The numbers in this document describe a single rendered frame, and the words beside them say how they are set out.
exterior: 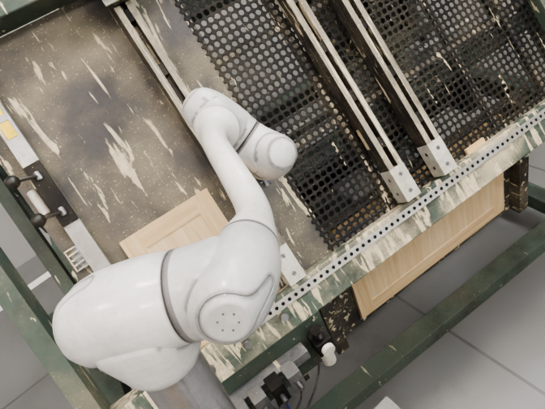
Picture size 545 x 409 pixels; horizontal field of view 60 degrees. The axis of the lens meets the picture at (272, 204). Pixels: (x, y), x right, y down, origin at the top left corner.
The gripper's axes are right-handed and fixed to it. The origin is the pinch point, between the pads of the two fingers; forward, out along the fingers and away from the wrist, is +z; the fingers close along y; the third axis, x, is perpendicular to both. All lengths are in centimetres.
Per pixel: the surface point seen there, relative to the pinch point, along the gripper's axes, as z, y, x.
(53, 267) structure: 13, 7, 64
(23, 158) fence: 4, 38, 52
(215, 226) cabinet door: 6.5, -9.0, 16.8
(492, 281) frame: 42, -100, -77
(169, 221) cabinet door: 6.5, -0.1, 27.7
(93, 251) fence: 4, 5, 51
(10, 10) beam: -2, 73, 32
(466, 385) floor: 36, -126, -38
